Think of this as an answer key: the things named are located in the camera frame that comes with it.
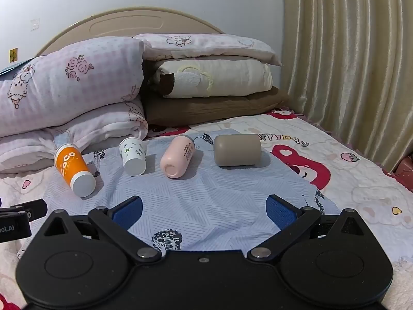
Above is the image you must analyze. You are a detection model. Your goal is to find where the white paper cup green print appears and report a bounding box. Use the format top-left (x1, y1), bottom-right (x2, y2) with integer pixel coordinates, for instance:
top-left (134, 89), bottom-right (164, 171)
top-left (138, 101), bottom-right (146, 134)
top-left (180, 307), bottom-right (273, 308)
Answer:
top-left (119, 137), bottom-right (148, 177)

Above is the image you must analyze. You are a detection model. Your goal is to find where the grey-brown plastic cup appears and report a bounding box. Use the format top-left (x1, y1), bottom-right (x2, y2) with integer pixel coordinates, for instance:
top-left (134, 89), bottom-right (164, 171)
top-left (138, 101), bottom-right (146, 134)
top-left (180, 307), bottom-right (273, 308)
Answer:
top-left (213, 134), bottom-right (262, 167)

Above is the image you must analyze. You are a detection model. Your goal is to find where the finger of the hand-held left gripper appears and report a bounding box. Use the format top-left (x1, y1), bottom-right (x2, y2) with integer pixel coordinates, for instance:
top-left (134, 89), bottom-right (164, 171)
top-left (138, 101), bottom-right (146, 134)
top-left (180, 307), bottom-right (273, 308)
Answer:
top-left (0, 199), bottom-right (48, 223)

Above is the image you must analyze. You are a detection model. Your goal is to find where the pink checked pillow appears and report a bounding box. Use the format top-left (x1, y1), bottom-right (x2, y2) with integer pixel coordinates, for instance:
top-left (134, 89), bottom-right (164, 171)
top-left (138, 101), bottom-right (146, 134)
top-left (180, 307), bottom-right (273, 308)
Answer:
top-left (133, 33), bottom-right (283, 67)

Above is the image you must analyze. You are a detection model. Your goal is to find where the pale blue patterned cloth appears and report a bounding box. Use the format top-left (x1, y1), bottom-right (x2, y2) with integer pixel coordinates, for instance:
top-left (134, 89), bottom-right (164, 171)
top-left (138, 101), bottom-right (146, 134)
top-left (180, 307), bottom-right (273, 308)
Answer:
top-left (19, 135), bottom-right (327, 256)

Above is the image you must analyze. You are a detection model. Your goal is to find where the pink plastic cup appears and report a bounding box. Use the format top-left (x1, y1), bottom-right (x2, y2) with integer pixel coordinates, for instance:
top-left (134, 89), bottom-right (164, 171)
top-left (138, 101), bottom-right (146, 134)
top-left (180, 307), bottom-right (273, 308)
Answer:
top-left (160, 135), bottom-right (195, 179)

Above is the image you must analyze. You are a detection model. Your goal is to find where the cream pleated curtain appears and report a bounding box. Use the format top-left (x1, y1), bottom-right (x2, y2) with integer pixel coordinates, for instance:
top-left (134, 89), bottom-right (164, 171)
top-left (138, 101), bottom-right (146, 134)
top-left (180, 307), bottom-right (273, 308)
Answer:
top-left (280, 0), bottom-right (413, 174)

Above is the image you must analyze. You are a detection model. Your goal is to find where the beige bed headboard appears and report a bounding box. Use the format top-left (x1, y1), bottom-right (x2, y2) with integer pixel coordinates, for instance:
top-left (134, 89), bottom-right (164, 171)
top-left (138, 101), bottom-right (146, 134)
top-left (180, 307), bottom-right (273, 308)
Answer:
top-left (34, 6), bottom-right (226, 57)

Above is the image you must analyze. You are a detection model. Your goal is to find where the red object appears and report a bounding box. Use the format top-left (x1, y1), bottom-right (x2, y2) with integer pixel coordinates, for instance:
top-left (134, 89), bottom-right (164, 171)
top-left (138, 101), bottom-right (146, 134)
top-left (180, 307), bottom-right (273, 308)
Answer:
top-left (395, 155), bottom-right (413, 192)

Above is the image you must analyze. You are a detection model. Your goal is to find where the pink checked folded quilt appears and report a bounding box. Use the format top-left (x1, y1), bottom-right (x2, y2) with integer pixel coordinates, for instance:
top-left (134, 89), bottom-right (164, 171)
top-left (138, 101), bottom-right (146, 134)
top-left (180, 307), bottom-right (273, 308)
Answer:
top-left (0, 36), bottom-right (149, 175)

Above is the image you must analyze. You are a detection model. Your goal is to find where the brown pillow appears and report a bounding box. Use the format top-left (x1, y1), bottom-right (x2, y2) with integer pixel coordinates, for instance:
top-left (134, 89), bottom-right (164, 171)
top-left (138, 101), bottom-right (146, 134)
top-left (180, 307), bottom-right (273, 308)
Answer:
top-left (143, 86), bottom-right (290, 127)

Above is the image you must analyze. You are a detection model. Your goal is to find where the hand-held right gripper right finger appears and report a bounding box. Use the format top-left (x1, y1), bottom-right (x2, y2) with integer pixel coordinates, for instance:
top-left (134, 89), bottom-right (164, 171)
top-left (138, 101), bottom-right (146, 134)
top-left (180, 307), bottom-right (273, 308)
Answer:
top-left (248, 195), bottom-right (367, 262)

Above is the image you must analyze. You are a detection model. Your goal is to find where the cream pillow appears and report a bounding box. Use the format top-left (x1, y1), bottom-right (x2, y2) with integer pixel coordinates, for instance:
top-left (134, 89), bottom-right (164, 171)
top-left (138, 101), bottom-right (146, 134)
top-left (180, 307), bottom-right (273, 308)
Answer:
top-left (153, 60), bottom-right (273, 99)

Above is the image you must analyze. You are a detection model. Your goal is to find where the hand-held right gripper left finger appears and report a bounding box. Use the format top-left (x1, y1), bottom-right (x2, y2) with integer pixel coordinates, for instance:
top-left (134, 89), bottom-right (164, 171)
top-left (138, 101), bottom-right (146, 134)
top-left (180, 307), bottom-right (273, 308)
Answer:
top-left (43, 196), bottom-right (162, 263)

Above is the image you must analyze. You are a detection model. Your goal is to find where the orange paper cup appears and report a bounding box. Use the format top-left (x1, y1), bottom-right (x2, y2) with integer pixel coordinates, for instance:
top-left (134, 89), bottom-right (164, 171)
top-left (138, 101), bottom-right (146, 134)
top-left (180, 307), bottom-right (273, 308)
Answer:
top-left (53, 143), bottom-right (97, 197)

